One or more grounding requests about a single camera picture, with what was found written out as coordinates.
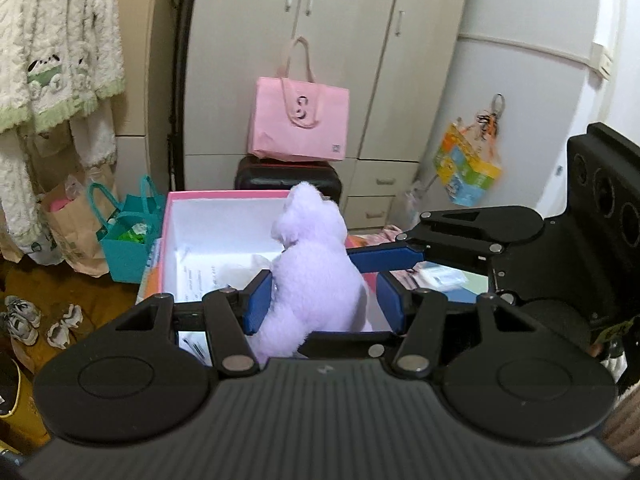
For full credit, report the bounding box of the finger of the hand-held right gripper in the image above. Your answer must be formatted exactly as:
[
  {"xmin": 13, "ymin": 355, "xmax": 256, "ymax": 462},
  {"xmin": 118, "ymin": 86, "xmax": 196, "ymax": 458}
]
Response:
[
  {"xmin": 299, "ymin": 332, "xmax": 401, "ymax": 360},
  {"xmin": 347, "ymin": 206, "xmax": 546, "ymax": 276}
]

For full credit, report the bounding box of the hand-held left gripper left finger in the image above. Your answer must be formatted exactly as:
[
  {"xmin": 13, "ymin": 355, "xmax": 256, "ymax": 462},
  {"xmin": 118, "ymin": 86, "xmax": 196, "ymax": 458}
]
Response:
[{"xmin": 116, "ymin": 270, "xmax": 273, "ymax": 378}]

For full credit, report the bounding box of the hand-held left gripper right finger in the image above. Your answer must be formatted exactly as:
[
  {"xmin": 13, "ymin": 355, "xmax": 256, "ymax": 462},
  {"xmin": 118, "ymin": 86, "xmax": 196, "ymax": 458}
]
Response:
[{"xmin": 377, "ymin": 272, "xmax": 526, "ymax": 378}]

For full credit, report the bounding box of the purple plush toy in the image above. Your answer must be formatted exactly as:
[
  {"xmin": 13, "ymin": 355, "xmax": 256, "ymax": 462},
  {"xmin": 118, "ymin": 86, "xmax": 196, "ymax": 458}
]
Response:
[{"xmin": 247, "ymin": 182, "xmax": 373, "ymax": 363}]

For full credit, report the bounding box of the pink cardboard box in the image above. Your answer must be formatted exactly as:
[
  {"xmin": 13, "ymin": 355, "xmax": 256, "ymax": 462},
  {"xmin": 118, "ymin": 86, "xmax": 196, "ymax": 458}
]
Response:
[{"xmin": 136, "ymin": 190, "xmax": 396, "ymax": 361}]

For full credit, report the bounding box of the pink floral cloth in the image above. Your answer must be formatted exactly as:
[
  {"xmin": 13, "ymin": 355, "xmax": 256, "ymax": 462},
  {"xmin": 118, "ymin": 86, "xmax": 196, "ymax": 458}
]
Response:
[{"xmin": 350, "ymin": 225, "xmax": 407, "ymax": 248}]

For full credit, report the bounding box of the tissue packet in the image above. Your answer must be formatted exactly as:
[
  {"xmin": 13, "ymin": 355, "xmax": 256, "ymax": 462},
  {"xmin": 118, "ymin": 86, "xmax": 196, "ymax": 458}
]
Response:
[{"xmin": 415, "ymin": 266, "xmax": 468, "ymax": 291}]

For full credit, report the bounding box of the printed paper sheet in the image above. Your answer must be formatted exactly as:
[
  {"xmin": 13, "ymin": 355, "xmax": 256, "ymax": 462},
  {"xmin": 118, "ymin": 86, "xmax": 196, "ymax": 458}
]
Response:
[{"xmin": 177, "ymin": 245, "xmax": 271, "ymax": 361}]

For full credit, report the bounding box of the colourful hanging bag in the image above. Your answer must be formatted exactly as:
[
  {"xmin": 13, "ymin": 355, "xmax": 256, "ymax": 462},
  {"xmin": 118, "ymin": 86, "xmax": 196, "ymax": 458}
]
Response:
[{"xmin": 432, "ymin": 120, "xmax": 502, "ymax": 207}]

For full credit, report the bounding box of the black suitcase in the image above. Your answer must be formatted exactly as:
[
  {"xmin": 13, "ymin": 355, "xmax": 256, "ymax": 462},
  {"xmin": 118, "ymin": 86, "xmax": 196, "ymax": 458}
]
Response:
[{"xmin": 234, "ymin": 156, "xmax": 343, "ymax": 206}]

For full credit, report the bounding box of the teal tote bag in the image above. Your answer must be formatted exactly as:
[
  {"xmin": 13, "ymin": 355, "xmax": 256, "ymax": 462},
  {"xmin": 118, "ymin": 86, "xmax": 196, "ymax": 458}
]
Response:
[{"xmin": 89, "ymin": 175, "xmax": 167, "ymax": 283}]

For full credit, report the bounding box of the green packet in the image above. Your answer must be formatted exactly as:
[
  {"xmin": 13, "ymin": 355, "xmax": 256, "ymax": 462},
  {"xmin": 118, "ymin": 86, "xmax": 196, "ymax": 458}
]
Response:
[{"xmin": 117, "ymin": 222, "xmax": 151, "ymax": 246}]

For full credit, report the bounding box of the pink tote bag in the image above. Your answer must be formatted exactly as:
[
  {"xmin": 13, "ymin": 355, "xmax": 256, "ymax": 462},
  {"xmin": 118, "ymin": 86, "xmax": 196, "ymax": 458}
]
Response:
[{"xmin": 247, "ymin": 36, "xmax": 351, "ymax": 162}]

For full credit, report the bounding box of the brown paper bag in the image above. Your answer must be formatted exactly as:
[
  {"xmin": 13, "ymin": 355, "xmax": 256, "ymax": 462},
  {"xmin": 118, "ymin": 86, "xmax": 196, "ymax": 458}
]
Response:
[{"xmin": 39, "ymin": 165, "xmax": 117, "ymax": 277}]

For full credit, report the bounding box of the beige wardrobe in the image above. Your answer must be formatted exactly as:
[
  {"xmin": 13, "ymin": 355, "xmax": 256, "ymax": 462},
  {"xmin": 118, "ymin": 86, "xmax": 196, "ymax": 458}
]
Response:
[{"xmin": 182, "ymin": 0, "xmax": 473, "ymax": 233}]

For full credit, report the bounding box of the grey white sneaker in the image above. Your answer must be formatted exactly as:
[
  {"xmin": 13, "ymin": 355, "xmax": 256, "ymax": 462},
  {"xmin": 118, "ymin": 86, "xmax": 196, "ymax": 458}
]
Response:
[
  {"xmin": 0, "ymin": 312, "xmax": 40, "ymax": 346},
  {"xmin": 2, "ymin": 296, "xmax": 43, "ymax": 328}
]

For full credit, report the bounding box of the beige side cabinet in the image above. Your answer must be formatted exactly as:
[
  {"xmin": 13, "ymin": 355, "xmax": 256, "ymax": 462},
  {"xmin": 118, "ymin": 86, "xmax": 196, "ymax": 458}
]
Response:
[{"xmin": 116, "ymin": 0, "xmax": 188, "ymax": 191}]

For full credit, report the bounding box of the cream fleece garment green trim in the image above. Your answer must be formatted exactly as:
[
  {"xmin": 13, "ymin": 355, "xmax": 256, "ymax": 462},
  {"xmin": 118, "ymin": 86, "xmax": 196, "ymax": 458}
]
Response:
[{"xmin": 0, "ymin": 0, "xmax": 126, "ymax": 133}]

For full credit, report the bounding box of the orange keychain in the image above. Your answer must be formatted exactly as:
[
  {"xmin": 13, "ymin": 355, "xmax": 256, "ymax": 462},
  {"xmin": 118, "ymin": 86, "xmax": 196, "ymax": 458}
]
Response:
[{"xmin": 475, "ymin": 94, "xmax": 506, "ymax": 137}]

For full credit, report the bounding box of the wall switch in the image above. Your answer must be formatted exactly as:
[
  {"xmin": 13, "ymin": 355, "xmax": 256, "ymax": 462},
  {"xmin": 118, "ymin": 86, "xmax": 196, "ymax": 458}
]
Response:
[{"xmin": 590, "ymin": 40, "xmax": 616, "ymax": 81}]

